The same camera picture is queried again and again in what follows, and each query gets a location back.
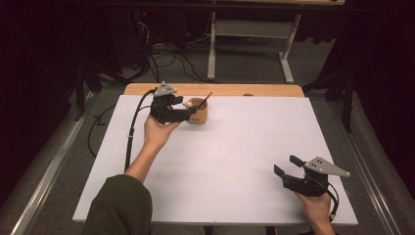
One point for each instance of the light wooden desk top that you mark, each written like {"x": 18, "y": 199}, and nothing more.
{"x": 277, "y": 2}

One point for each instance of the black stand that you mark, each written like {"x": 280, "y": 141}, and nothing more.
{"x": 347, "y": 98}
{"x": 80, "y": 91}

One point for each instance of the black equipment box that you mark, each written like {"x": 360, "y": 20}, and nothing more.
{"x": 130, "y": 36}

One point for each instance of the black pencil with tan end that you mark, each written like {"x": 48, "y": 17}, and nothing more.
{"x": 205, "y": 100}

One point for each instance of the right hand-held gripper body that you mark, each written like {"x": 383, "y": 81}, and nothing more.
{"x": 310, "y": 184}

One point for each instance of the wooden table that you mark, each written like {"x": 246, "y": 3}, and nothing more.
{"x": 228, "y": 89}

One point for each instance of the white board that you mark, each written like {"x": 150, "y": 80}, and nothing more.
{"x": 228, "y": 156}

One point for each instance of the metal floor rail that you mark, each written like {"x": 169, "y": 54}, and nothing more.
{"x": 49, "y": 169}
{"x": 368, "y": 169}

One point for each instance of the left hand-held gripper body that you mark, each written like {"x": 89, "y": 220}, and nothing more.
{"x": 163, "y": 109}

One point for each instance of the tan cup with bear figure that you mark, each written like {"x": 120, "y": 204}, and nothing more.
{"x": 199, "y": 116}

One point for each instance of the white metal desk frame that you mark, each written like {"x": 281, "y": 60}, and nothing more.
{"x": 251, "y": 28}

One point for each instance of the person's left hand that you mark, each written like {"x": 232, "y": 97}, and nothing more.
{"x": 158, "y": 133}

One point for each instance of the person's right hand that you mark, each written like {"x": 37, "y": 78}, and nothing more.
{"x": 316, "y": 205}

